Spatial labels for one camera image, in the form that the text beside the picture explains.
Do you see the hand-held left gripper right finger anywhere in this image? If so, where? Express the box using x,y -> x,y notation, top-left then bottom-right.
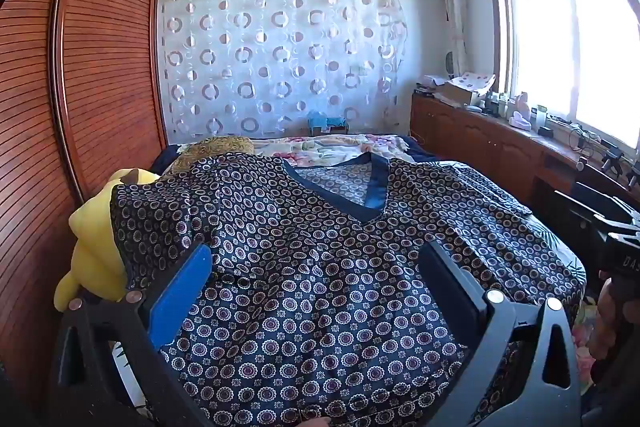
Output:
417,239 -> 583,427

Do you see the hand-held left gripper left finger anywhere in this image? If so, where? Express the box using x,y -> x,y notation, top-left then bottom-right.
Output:
50,242 -> 216,427

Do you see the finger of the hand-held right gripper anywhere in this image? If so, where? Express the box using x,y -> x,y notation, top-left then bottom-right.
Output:
594,213 -> 640,238
554,189 -> 632,224

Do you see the navy patterned shirt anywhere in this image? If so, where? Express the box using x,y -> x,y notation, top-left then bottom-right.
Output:
110,152 -> 587,427

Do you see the person's right hand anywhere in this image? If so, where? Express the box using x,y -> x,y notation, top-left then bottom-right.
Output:
589,278 -> 632,389

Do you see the yellow plush toy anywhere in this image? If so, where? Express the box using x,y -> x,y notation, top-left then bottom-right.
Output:
54,168 -> 162,313

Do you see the white pink bottle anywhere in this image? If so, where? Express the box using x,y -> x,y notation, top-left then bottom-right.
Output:
509,92 -> 534,131

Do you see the wooden side cabinet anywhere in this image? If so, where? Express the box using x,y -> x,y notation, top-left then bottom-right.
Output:
411,91 -> 640,228

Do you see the golden patterned pillow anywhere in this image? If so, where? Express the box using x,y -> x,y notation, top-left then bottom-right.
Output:
176,137 -> 257,174

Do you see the wooden framed window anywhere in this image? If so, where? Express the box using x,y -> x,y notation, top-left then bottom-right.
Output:
482,0 -> 640,154

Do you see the cardboard box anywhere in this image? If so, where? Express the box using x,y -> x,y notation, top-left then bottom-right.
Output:
433,73 -> 497,108

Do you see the floral blanket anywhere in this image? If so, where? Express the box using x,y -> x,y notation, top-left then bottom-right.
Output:
250,133 -> 417,172

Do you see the blue toy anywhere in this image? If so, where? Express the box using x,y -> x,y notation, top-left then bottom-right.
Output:
307,110 -> 349,136

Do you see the white tied window curtain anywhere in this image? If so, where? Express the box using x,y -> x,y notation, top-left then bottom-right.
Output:
434,0 -> 469,82

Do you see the wooden louvred wardrobe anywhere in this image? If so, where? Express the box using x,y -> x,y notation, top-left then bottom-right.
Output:
0,0 -> 169,408

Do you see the sheer circle-patterned curtain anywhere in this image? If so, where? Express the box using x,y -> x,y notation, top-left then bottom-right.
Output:
159,0 -> 410,146

